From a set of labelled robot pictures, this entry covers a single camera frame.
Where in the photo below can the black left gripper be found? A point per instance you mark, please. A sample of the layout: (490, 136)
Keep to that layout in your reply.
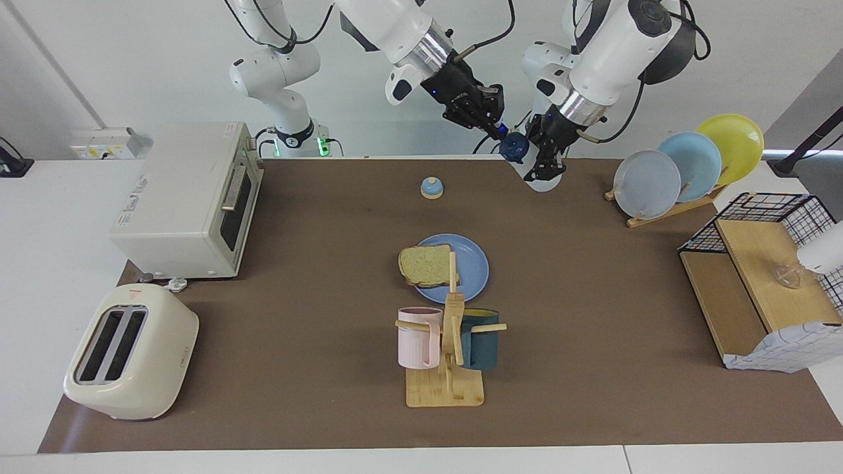
(553, 128)

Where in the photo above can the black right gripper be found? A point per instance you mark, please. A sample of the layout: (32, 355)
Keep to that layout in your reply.
(451, 82)

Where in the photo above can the translucent squeeze bottle blue cap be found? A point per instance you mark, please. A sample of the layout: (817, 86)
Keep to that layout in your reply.
(514, 146)

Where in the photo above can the slice of toasted bread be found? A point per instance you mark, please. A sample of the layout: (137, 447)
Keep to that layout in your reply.
(425, 265)

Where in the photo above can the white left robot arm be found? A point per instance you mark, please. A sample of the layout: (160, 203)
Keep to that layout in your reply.
(612, 59)

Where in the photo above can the grey plate in rack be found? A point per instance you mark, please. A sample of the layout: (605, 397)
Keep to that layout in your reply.
(649, 184)

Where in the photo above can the wooden plate rack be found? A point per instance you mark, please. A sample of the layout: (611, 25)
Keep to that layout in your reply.
(665, 214)

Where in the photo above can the blue dinner plate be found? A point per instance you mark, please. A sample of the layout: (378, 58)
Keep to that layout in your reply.
(471, 270)

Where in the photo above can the light blue plate in rack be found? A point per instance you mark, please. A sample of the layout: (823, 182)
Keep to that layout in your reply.
(695, 161)

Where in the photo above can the yellow plate in rack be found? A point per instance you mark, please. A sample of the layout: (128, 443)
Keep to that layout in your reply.
(734, 141)

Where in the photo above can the dark teal mug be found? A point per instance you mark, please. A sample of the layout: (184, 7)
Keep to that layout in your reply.
(481, 349)

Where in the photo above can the pink ribbed mug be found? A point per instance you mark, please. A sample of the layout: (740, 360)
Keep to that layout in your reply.
(415, 342)

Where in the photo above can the wooden shelf unit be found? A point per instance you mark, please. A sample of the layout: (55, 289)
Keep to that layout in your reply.
(757, 263)

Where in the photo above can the brown table mat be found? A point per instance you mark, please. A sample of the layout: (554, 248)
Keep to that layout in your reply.
(296, 296)

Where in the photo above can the wooden mug tree stand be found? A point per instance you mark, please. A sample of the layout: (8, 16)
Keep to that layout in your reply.
(444, 392)

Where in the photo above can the clear glass on shelf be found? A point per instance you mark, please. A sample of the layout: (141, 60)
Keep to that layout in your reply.
(788, 276)

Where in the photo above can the white cylindrical object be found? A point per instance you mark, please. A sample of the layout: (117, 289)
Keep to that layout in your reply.
(823, 253)

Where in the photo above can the white toaster oven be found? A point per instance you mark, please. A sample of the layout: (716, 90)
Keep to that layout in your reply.
(178, 197)

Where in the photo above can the cream two-slot toaster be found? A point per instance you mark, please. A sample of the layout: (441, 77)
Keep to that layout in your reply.
(138, 368)

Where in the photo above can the black device on table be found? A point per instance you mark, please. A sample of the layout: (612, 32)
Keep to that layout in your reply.
(13, 164)

